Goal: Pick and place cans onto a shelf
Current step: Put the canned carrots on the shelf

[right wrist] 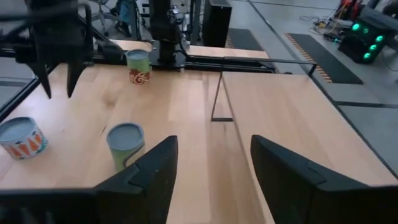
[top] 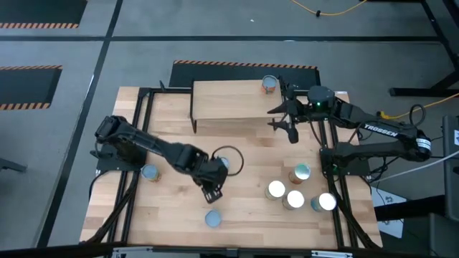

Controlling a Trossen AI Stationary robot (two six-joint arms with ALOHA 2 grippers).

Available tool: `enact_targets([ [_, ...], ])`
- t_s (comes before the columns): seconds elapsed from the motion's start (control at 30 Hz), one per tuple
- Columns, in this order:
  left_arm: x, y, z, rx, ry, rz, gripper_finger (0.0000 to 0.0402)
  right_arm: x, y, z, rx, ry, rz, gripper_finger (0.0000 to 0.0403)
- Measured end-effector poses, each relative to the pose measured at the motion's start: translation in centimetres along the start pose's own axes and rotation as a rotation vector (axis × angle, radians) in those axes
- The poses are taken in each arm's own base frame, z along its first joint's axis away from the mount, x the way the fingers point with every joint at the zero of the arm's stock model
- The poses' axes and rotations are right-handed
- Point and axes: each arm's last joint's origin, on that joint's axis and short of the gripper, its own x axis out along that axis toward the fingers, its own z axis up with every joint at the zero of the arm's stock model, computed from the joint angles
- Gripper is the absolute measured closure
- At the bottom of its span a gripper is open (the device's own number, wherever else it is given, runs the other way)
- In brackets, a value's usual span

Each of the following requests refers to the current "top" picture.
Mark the black perforated camera bracket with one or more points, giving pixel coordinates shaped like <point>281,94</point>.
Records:
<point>212,195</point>

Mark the long black hazard-striped floor mat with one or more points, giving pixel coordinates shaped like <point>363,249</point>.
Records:
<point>229,75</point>

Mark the brown label can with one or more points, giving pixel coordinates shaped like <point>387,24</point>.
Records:
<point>295,199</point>

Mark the short orange label can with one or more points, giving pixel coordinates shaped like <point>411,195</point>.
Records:
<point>269,84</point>

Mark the dark grey cabinet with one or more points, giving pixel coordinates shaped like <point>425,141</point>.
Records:
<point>452,168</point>

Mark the white sheet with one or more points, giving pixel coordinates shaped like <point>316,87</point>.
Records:
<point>389,218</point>

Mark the silver metal bracket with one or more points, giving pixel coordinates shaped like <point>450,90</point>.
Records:
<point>331,254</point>
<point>132,252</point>

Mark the yellow power plug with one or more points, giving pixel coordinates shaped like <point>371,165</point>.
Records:
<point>383,115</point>

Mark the black metal stand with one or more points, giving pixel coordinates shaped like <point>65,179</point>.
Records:
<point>412,92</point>

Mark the green blue label can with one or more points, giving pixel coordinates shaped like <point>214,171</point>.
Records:
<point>225,163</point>

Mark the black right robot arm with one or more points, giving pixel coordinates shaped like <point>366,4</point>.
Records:
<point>380,129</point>

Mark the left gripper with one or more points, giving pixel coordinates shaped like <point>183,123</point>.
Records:
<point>211,173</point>

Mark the red yellow label can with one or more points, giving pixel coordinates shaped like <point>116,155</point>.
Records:
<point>301,172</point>

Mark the black rig bar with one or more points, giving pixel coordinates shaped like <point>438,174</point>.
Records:
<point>229,253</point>

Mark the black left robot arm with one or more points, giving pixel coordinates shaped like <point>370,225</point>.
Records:
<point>143,139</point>

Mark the dark grey box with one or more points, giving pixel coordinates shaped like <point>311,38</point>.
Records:
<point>430,236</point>

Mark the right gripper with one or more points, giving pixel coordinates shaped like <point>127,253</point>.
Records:
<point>297,109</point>

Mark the green red label can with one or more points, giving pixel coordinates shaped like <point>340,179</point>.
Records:
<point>150,172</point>

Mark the tall tomato label can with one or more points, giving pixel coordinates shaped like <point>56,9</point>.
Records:
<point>213,219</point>

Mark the grey furniture leg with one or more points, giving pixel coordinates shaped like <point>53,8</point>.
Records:
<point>12,166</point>

